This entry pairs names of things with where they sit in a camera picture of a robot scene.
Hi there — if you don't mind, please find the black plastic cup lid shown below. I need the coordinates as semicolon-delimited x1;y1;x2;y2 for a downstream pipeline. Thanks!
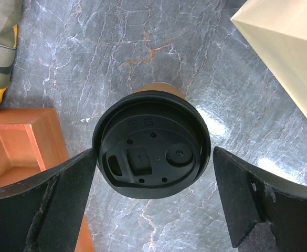
92;91;211;199

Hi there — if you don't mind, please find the single brown paper cup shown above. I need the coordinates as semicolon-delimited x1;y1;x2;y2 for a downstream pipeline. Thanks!
134;82;186;100

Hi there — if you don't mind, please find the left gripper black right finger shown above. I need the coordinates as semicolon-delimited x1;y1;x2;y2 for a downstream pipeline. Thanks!
213;147;307;251

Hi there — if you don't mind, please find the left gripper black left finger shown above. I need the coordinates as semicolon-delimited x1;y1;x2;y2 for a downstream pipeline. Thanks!
0;149;97;251

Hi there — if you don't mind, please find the orange compartment tray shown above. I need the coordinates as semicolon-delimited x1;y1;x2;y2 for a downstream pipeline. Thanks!
0;107;95;252

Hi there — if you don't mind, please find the brown paper bag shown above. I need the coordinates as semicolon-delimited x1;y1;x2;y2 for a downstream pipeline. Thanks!
231;1;307;118

